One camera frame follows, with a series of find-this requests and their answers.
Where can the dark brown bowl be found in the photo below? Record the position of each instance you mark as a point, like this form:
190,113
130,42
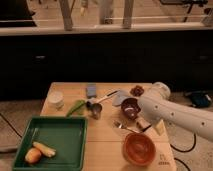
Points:
130,108

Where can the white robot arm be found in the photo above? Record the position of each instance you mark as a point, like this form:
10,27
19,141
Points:
155,103

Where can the green plastic tray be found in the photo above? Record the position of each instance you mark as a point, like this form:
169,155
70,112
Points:
67,135

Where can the blue sponge block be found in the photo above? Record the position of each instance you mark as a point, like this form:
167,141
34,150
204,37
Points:
91,90

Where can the light blue cloth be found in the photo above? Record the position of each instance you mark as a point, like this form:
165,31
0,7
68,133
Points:
120,96

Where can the metal measuring scoop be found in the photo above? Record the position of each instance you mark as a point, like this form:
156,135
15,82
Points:
95,105

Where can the brown grape cluster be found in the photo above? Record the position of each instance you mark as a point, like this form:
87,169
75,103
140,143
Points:
137,91

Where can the green vegetable toy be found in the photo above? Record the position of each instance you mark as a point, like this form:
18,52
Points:
77,108

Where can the metal fork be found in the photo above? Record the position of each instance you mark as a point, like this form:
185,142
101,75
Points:
122,126

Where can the beige scrub brush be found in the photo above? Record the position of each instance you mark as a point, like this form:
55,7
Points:
142,124

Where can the white cup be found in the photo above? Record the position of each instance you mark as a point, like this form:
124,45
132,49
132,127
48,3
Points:
55,99

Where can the orange-brown bowl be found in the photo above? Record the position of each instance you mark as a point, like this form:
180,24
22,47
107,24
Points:
138,149

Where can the dark blue object on floor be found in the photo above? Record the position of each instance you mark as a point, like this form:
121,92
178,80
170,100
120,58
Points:
199,99

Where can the orange round fruit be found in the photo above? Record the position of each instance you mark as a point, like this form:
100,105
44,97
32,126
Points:
33,155

